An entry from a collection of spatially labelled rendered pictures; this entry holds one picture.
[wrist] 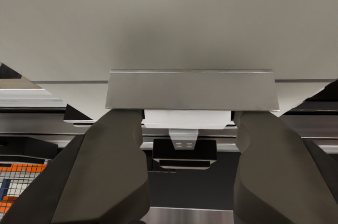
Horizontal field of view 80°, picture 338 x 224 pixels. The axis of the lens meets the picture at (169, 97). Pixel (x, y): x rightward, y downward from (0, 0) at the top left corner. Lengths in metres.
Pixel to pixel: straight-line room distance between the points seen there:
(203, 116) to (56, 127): 0.41
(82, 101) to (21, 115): 0.44
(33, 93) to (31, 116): 0.31
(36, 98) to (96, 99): 0.15
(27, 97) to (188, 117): 0.21
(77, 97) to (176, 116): 0.08
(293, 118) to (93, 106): 0.42
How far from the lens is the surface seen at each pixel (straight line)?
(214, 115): 0.18
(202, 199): 0.72
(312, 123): 0.52
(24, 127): 0.58
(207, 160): 0.39
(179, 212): 0.22
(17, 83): 0.28
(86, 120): 0.24
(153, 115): 0.18
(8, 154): 0.52
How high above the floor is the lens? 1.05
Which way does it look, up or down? 22 degrees down
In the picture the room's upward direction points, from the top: 178 degrees counter-clockwise
